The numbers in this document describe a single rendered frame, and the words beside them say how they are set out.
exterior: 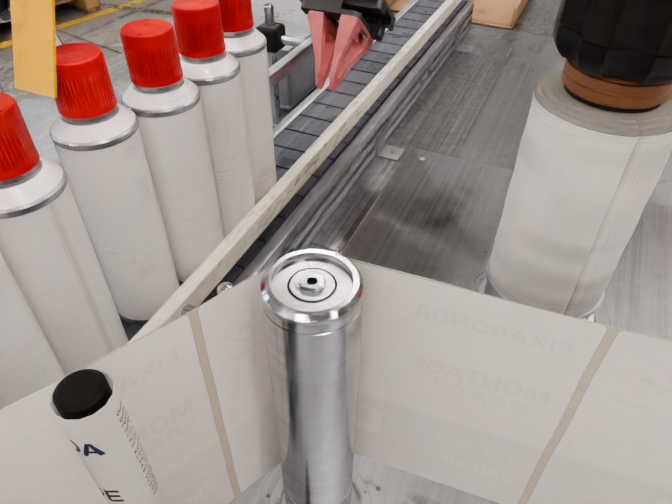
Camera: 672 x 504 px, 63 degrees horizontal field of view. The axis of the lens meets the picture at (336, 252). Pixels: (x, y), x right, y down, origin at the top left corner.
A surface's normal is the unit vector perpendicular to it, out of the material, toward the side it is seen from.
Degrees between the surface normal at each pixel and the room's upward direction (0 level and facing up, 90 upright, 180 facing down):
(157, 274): 90
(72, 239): 90
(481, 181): 0
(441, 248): 0
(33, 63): 68
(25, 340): 90
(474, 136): 0
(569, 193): 91
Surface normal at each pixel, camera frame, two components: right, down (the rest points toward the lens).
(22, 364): 0.88, 0.32
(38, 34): -0.37, 0.29
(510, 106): 0.01, -0.75
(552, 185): -0.75, 0.44
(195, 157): 0.75, 0.44
